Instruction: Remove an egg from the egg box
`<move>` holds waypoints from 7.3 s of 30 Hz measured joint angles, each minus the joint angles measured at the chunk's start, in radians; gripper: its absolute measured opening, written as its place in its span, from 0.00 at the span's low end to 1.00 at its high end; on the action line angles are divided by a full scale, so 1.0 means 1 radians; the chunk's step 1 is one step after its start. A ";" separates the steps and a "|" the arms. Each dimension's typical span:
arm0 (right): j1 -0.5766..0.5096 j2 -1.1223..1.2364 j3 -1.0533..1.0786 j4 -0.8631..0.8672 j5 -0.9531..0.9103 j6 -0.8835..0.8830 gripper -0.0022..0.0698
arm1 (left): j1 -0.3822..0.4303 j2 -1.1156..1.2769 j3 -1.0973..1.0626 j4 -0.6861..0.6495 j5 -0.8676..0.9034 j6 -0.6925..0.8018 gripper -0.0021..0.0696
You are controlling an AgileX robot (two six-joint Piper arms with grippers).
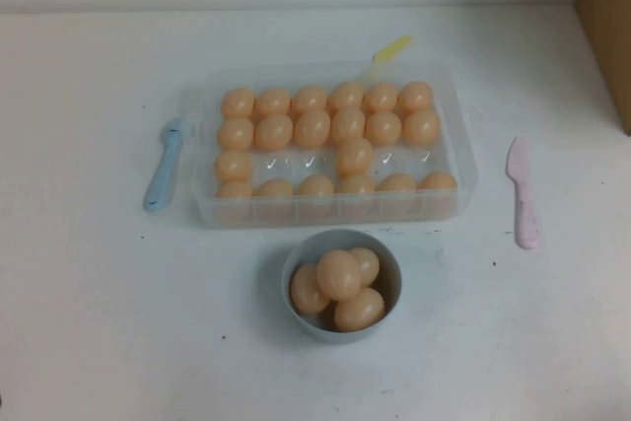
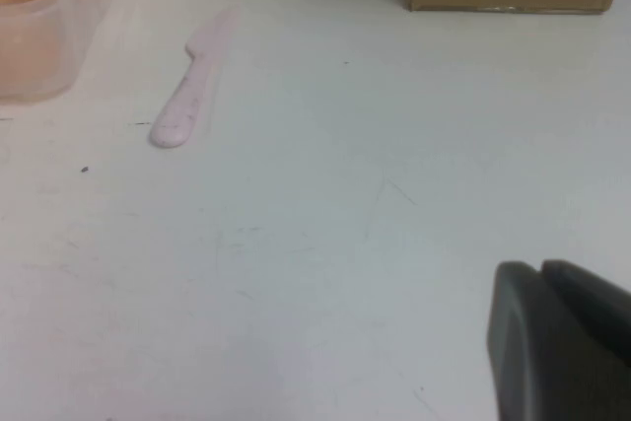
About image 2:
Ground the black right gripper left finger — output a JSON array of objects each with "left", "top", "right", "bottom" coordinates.
[{"left": 486, "top": 260, "right": 577, "bottom": 421}]

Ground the pink plastic knife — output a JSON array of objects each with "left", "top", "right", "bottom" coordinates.
[{"left": 150, "top": 9, "right": 241, "bottom": 150}]

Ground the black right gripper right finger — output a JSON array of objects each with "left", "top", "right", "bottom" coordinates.
[{"left": 540, "top": 258, "right": 631, "bottom": 421}]

